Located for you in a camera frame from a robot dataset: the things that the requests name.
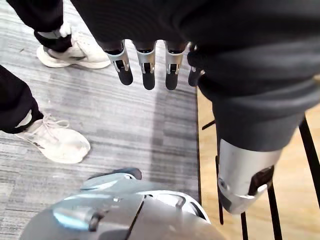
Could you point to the black metal frame stand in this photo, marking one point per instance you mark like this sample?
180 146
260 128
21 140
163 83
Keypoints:
310 150

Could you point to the black floor edge strip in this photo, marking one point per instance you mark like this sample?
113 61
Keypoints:
199 150

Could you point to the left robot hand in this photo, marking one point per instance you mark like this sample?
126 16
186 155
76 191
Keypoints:
225 50

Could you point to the silver robot leg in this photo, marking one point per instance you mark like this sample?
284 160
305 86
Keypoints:
140 215

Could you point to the person's white sneaker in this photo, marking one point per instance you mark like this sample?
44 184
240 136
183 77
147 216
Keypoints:
62 143
82 53

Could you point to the person's leg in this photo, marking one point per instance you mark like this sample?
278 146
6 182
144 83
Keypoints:
15 100
42 15

